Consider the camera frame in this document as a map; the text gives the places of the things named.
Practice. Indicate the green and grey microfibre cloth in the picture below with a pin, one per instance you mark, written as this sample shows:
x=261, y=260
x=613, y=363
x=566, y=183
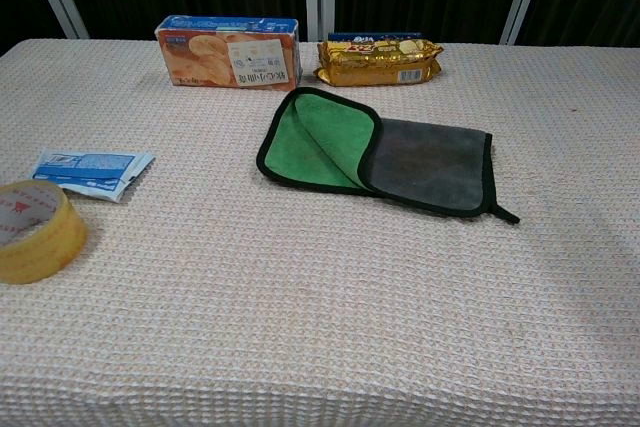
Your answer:
x=320, y=147

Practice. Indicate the pink waffle-weave tablecloth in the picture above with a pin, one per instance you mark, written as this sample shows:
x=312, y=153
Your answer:
x=320, y=297

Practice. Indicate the gold foil biscuit packet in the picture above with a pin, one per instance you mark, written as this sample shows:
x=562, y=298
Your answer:
x=380, y=64

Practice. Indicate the orange and blue biscuit box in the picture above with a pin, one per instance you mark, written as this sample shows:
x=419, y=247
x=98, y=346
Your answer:
x=225, y=57

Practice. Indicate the blue and white sachet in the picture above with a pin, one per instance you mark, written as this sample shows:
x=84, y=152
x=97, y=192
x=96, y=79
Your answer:
x=90, y=172

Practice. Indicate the yellow adhesive tape roll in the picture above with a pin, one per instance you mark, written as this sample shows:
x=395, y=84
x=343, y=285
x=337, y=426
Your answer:
x=45, y=242

